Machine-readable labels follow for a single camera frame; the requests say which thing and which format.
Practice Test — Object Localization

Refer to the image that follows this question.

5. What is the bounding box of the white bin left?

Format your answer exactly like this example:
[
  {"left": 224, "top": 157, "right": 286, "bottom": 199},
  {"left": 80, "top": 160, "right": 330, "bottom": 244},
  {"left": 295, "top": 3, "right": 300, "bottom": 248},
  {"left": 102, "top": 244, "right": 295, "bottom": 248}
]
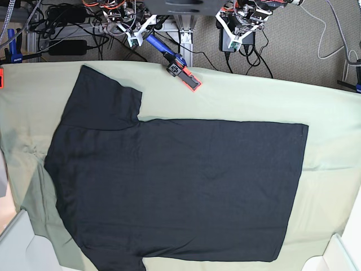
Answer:
[{"left": 1, "top": 210, "right": 62, "bottom": 270}]

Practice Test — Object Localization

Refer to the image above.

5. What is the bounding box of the black power adapter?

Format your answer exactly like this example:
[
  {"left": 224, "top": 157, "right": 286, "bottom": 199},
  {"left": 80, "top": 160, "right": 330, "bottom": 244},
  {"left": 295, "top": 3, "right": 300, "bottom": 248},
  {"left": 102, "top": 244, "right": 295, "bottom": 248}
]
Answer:
[
  {"left": 243, "top": 32, "right": 256, "bottom": 46},
  {"left": 219, "top": 28, "right": 235, "bottom": 53}
]

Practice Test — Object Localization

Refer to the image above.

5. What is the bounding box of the black power brick on floor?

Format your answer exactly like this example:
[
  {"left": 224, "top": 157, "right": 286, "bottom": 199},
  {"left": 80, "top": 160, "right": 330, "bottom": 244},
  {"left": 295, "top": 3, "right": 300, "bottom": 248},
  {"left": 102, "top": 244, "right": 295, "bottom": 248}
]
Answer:
[{"left": 47, "top": 40, "right": 88, "bottom": 56}]

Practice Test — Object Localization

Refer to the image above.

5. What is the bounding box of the black power adapter right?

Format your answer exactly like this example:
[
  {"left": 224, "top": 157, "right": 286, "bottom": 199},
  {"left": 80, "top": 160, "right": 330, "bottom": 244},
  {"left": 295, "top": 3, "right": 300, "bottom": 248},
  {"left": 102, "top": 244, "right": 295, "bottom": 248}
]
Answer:
[{"left": 243, "top": 32, "right": 256, "bottom": 46}]

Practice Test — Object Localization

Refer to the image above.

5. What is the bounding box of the black T-shirt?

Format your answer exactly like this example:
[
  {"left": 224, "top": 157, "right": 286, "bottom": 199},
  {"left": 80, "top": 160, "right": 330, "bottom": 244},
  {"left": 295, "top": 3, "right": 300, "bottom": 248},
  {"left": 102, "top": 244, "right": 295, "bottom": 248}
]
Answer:
[{"left": 45, "top": 66, "right": 308, "bottom": 270}]

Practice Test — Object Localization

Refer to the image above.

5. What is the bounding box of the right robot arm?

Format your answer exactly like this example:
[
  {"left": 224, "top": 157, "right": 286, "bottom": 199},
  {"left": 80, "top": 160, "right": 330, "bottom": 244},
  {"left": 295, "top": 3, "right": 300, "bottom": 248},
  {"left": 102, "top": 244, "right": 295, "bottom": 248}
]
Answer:
[{"left": 82, "top": 1, "right": 158, "bottom": 37}]

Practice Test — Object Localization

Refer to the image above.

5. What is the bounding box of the orange block at left edge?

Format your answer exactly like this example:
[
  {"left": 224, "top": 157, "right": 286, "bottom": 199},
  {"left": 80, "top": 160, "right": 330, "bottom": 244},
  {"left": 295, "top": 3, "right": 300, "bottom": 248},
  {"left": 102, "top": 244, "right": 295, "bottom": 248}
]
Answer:
[{"left": 0, "top": 67, "right": 4, "bottom": 89}]

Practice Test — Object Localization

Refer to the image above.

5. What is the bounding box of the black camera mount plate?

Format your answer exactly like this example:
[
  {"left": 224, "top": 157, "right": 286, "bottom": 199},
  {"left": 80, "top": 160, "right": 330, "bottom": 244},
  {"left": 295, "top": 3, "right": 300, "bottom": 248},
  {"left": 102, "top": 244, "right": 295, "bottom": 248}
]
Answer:
[{"left": 144, "top": 0, "right": 227, "bottom": 16}]

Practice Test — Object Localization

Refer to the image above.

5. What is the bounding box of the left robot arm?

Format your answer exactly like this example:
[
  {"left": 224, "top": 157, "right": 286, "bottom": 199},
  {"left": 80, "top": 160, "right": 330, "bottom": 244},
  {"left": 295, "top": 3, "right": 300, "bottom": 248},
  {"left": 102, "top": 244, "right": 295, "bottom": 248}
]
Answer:
[{"left": 216, "top": 0, "right": 303, "bottom": 37}]

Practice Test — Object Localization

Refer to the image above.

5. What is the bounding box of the white bin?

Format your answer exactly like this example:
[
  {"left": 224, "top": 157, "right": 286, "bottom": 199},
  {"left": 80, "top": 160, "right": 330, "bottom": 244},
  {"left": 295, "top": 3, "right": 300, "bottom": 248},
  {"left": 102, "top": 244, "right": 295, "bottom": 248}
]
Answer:
[
  {"left": 1, "top": 210, "right": 62, "bottom": 270},
  {"left": 301, "top": 234, "right": 360, "bottom": 271}
]

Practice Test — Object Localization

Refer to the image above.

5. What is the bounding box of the blue clamp at right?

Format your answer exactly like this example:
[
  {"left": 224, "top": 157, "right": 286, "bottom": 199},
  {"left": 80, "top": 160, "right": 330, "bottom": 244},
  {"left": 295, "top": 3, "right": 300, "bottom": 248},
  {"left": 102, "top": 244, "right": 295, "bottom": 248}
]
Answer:
[{"left": 337, "top": 61, "right": 360, "bottom": 94}]

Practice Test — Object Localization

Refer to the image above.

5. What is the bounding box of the white bin right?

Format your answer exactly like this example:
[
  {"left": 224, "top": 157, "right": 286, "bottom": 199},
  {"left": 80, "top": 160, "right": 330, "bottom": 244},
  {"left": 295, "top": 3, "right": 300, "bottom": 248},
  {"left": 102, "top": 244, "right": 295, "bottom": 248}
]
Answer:
[{"left": 301, "top": 234, "right": 360, "bottom": 271}]

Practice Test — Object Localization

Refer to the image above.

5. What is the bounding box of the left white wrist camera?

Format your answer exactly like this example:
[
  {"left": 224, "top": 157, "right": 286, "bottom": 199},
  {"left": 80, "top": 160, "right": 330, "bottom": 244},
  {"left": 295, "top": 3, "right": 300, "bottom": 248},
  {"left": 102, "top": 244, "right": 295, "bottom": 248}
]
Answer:
[{"left": 228, "top": 41, "right": 242, "bottom": 53}]

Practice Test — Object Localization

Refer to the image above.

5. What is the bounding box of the aluminium frame post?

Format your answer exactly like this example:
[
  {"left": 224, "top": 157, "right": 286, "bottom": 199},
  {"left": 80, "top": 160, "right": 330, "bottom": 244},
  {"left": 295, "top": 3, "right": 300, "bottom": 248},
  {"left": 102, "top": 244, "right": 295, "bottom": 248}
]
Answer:
[{"left": 174, "top": 15, "right": 197, "bottom": 67}]

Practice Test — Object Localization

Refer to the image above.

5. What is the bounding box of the black power adapter left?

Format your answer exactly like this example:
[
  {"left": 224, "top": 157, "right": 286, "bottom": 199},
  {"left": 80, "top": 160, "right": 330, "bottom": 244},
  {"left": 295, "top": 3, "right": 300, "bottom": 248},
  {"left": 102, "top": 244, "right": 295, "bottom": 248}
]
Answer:
[{"left": 219, "top": 28, "right": 235, "bottom": 53}]

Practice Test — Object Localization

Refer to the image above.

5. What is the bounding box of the blue orange bar clamp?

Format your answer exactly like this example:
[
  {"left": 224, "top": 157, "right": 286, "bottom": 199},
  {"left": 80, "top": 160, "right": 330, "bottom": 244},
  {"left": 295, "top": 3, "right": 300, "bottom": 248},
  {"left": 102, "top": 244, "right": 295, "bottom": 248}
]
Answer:
[{"left": 146, "top": 34, "right": 202, "bottom": 92}]

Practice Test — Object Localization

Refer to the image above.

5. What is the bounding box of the blue clamp at left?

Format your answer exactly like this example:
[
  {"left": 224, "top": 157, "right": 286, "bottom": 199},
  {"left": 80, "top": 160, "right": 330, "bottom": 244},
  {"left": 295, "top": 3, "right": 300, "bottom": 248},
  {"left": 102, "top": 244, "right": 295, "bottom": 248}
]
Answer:
[{"left": 1, "top": 33, "right": 23, "bottom": 64}]

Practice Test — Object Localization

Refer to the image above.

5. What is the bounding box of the light green table cloth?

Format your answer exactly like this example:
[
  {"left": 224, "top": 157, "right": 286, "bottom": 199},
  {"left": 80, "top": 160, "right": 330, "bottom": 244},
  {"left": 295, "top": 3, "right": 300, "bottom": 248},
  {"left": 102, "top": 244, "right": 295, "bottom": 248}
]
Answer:
[{"left": 1, "top": 61, "right": 360, "bottom": 270}]

